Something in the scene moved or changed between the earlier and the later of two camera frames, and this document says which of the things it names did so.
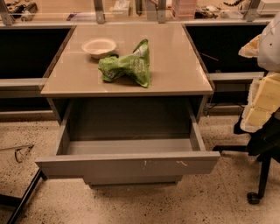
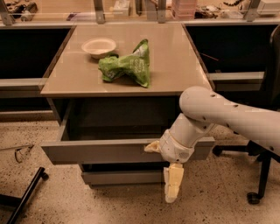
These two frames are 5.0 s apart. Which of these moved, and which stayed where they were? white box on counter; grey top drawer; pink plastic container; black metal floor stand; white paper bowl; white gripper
Moved: white gripper; grey top drawer
Stayed: pink plastic container; black metal floor stand; white paper bowl; white box on counter
